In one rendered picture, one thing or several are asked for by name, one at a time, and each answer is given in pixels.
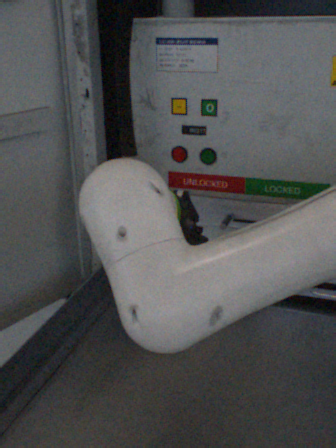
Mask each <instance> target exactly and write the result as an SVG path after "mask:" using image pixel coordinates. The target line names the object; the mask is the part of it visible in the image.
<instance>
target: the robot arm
mask: <svg viewBox="0 0 336 448"><path fill-rule="evenodd" d="M78 210H79V215H80V218H81V221H82V223H83V225H84V227H85V228H86V230H87V232H88V234H89V236H90V238H91V240H92V242H93V244H94V245H95V247H96V249H97V251H98V253H99V256H100V260H101V262H102V265H103V267H104V269H105V271H106V274H107V277H108V279H109V282H110V285H111V289H112V292H113V294H114V297H115V301H116V304H117V308H118V312H119V315H120V318H121V324H122V326H123V328H124V330H125V332H126V333H127V334H128V336H129V337H130V338H131V339H132V340H133V341H134V342H135V343H136V344H137V345H139V346H142V347H144V348H145V349H147V350H149V351H152V352H156V353H165V354H168V353H175V352H179V351H182V350H184V349H187V348H189V347H192V346H194V345H195V344H196V343H198V342H200V341H201V340H203V339H205V338H207V337H208V336H210V335H212V334H214V333H215V332H217V331H219V330H220V329H222V328H224V327H225V326H227V325H229V324H231V323H233V322H235V321H239V320H240V319H242V318H244V317H245V316H247V315H249V314H252V313H254V312H256V311H258V310H260V309H263V308H265V307H267V306H269V305H271V304H273V303H274V302H277V301H279V300H281V299H286V298H288V297H290V296H293V295H295V294H297V293H300V292H302V291H304V290H306V289H308V288H311V287H313V286H316V285H318V284H321V283H323V282H326V281H329V280H331V279H336V185H335V186H333V187H331V188H329V189H327V190H325V191H323V192H321V193H319V194H317V195H315V196H311V197H309V198H307V199H305V200H303V201H301V202H299V203H298V204H296V205H294V206H292V207H289V208H287V209H285V210H283V211H281V212H278V213H276V214H274V215H272V216H269V217H267V218H266V219H263V220H261V221H259V222H254V223H251V224H249V225H246V226H244V227H241V228H239V229H237V230H234V231H232V232H229V233H226V234H224V235H221V236H218V237H217V238H218V239H215V240H213V241H210V242H208V241H209V238H207V237H205V236H203V235H201V234H202V232H203V227H202V226H197V225H196V222H199V216H198V214H197V212H196V210H195V208H194V206H193V204H192V200H191V198H190V193H189V191H183V190H173V191H171V190H170V189H169V188H168V186H167V184H166V182H165V180H164V179H163V178H162V177H161V176H160V175H159V173H158V172H157V171H156V170H154V169H153V168H152V167H151V166H149V165H148V164H146V163H145V162H142V161H140V160H137V159H132V158H117V159H112V160H109V161H106V162H104V163H102V164H101V165H99V166H98V167H97V168H96V169H95V170H93V171H92V172H91V173H90V175H89V176H87V178H86V179H85V181H84V182H83V185H82V187H81V190H80V193H79V198H78Z"/></svg>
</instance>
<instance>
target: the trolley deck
mask: <svg viewBox="0 0 336 448"><path fill-rule="evenodd" d="M0 448H336V318H333V317H327V316H321V315H314V314H309V313H302V312H296V311H289V310H283V309H276V308H271V307H265V308H263V309H260V310H258V311H256V312H254V313H252V314H249V315H247V316H245V317H244V318H242V319H240V320H239V321H235V322H233V323H231V324H229V325H227V326H225V327H224V328H222V329H220V330H219V331H217V332H215V333H214V334H212V335H210V336H208V337H207V338H205V339H203V340H201V341H200V342H198V343H196V344H195V345H194V346H192V347H189V348H187V349H184V350H182V351H179V352H175V353H168V354H165V353H156V352H152V351H149V350H147V349H145V348H144V347H142V346H139V345H137V344H136V343H135V342H134V341H133V340H132V339H131V338H130V337H129V336H128V334H127V333H126V332H125V330H124V328H123V326H122V324H121V318H120V315H119V312H118V308H117V304H116V301H114V303H113V304H112V305H111V306H110V307H109V309H108V310H107V311H106V312H105V313H104V315H103V316H102V317H101V318H100V319H99V320H98V321H97V322H96V323H95V324H94V327H93V328H92V329H91V330H90V331H89V333H88V334H87V335H86V336H85V337H84V338H83V340H82V341H81V342H80V343H79V344H78V346H77V347H76V348H75V349H74V350H73V351H72V353H71V354H70V355H69V356H68V357H67V359H65V360H64V361H63V362H62V364H61V365H60V366H59V367H58V368H57V369H56V371H55V372H54V373H53V375H52V377H51V378H50V379H49V380H48V381H47V383H46V384H45V385H44V386H43V387H42V388H41V390H40V391H39V392H38V393H37V394H36V396H35V397H34V398H33V399H32V400H31V402H30V403H29V404H28V405H27V406H26V407H25V409H24V410H23V411H22V412H21V413H20V415H19V416H18V417H17V418H16V419H15V421H14V422H13V423H12V424H11V425H10V426H9V428H8V429H7V430H6V431H5V432H4V434H3V435H2V436H1V437H0Z"/></svg>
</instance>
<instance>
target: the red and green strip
mask: <svg viewBox="0 0 336 448"><path fill-rule="evenodd" d="M330 186H331V184H320V183H308V182H297V181H285V180H273V179H262V178H250V177H240V176H216V175H205V174H193V173H182V172H170V171H169V187H171V188H182V189H192V190H203V191H213V192H223V193H234V194H243V195H254V196H265V197H275V198H296V199H307V198H309V197H311V196H315V195H317V194H319V193H321V192H323V191H325V190H327V189H329V188H330Z"/></svg>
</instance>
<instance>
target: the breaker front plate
mask: <svg viewBox="0 0 336 448"><path fill-rule="evenodd" d="M132 31H133V32H132V35H131V36H132V38H131V40H132V41H130V42H131V43H132V44H130V45H131V47H130V48H131V50H129V51H130V52H131V53H129V54H130V55H131V56H129V57H130V59H129V60H130V61H129V62H130V64H129V65H130V67H129V68H130V70H129V71H130V73H129V74H130V76H129V77H130V78H131V79H129V80H130V81H131V82H129V83H131V85H130V86H131V88H130V89H131V91H130V92H131V94H130V95H131V97H130V98H131V99H130V100H132V102H131V103H132V105H131V106H133V107H132V108H131V109H133V110H132V112H133V113H132V115H133V116H132V118H134V119H133V121H134V122H133V124H134V125H133V126H134V130H133V131H135V132H134V134H135V135H134V136H135V138H134V139H136V140H135V142H136V143H135V144H136V147H137V152H138V154H140V161H142V162H145V163H146V164H148V165H149V166H151V167H152V168H153V169H154V170H156V171H157V172H158V173H159V175H160V176H161V177H162V178H163V179H164V180H165V182H166V184H167V186H168V188H169V189H170V190H171V191H173V190H183V191H189V193H190V195H192V196H202V197H213V198H222V199H232V200H234V199H242V200H252V201H262V202H272V203H282V204H292V205H296V204H298V203H299V202H301V201H303V200H305V199H296V198H275V197H265V196H254V195H243V194H234V193H223V192H213V191H203V190H192V189H182V188H171V187H169V171H170V172H182V173H193V174H205V175H216V176H240V177H250V178H262V179H273V180H285V181H297V182H308V183H320V184H331V186H330V188H331V187H333V186H335V185H336V87H331V80H332V69H333V58H334V56H336V20H297V21H293V22H134V23H133V29H132ZM156 38H218V72H180V71H157V66H156ZM171 98H177V99H187V115H173V114H171ZM201 99H218V116H217V117H212V116H201ZM182 126H198V127H206V135H192V134H182ZM176 146H182V147H184V148H185V149H186V150H187V152H188V157H187V159H186V160H185V161H184V162H180V163H179V162H176V161H174V160H173V158H172V156H171V151H172V149H173V148H175V147H176ZM206 148H211V149H213V150H214V151H215V152H216V153H217V155H216V161H215V163H213V164H211V165H206V164H204V163H203V162H202V161H201V159H200V153H201V151H202V150H204V149H206ZM195 210H196V212H197V214H198V216H199V222H196V225H197V226H202V227H203V232H202V234H201V235H203V236H205V237H207V238H209V241H208V242H210V241H213V240H215V239H218V238H217V237H218V236H221V235H224V234H226V233H229V232H232V231H234V230H237V229H239V228H241V227H244V226H246V225H249V224H251V222H230V223H229V224H228V226H227V227H226V229H225V230H222V229H220V227H219V225H220V223H221V222H222V221H223V220H224V219H223V216H224V213H226V212H216V211H208V210H198V209H195Z"/></svg>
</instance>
